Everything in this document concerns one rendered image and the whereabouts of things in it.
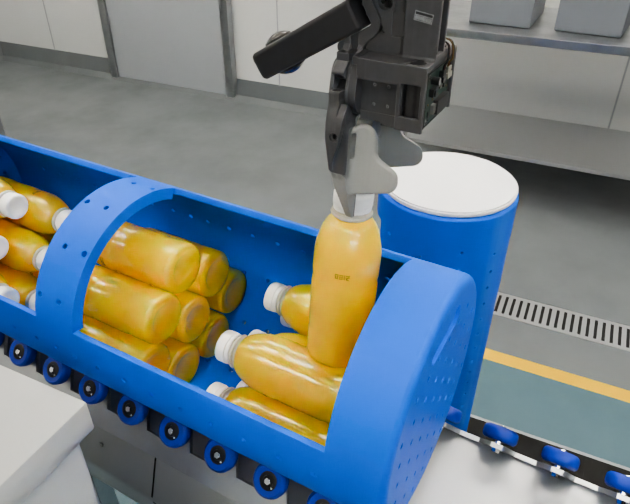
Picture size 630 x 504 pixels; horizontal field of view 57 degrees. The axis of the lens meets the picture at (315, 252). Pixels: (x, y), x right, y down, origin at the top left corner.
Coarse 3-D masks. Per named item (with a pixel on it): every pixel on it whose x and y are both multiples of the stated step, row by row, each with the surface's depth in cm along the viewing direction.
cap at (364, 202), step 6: (336, 198) 55; (360, 198) 54; (366, 198) 54; (372, 198) 55; (336, 204) 55; (360, 204) 54; (366, 204) 55; (372, 204) 56; (342, 210) 55; (360, 210) 55; (366, 210) 55
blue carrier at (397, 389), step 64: (64, 192) 104; (128, 192) 74; (192, 192) 78; (64, 256) 69; (256, 256) 87; (384, 256) 66; (0, 320) 77; (64, 320) 69; (256, 320) 89; (384, 320) 55; (448, 320) 57; (128, 384) 68; (192, 384) 84; (384, 384) 52; (448, 384) 69; (256, 448) 61; (320, 448) 56; (384, 448) 52
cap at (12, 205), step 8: (0, 200) 87; (8, 200) 86; (16, 200) 88; (24, 200) 89; (0, 208) 87; (8, 208) 87; (16, 208) 88; (24, 208) 89; (8, 216) 87; (16, 216) 88
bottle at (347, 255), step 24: (336, 216) 55; (360, 216) 55; (336, 240) 55; (360, 240) 55; (336, 264) 56; (360, 264) 56; (312, 288) 60; (336, 288) 57; (360, 288) 57; (312, 312) 61; (336, 312) 58; (360, 312) 59; (312, 336) 62; (336, 336) 60; (336, 360) 61
